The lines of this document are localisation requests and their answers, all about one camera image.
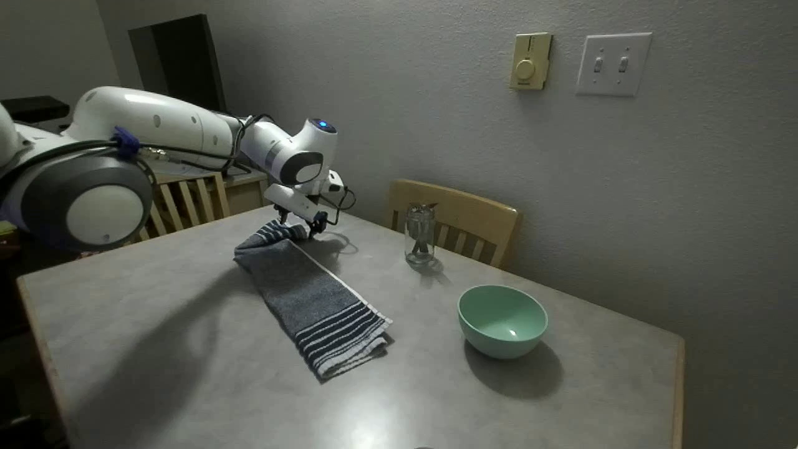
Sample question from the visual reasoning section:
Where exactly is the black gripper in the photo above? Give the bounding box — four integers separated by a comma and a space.
272, 210, 318, 245

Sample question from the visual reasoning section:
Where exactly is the blue striped towel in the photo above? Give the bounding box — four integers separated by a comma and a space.
232, 220, 394, 384

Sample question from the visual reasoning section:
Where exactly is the wooden chair with slatted back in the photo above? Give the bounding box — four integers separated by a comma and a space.
135, 170, 232, 245

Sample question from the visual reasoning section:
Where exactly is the wooden chair with solid backrest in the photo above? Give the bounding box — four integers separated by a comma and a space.
383, 176, 520, 268

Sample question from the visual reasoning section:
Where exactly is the black flat panel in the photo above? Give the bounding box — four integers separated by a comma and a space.
127, 12, 226, 115

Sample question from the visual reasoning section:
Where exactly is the mint green bowl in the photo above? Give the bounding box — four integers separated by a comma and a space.
454, 285, 550, 362

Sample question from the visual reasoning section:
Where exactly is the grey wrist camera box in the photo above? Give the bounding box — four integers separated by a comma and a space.
261, 181, 329, 231

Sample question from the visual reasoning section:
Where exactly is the yellowed wall thermostat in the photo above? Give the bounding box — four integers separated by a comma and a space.
509, 29, 555, 94

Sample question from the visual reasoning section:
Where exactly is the white double light switch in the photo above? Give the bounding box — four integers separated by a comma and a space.
574, 29, 652, 100

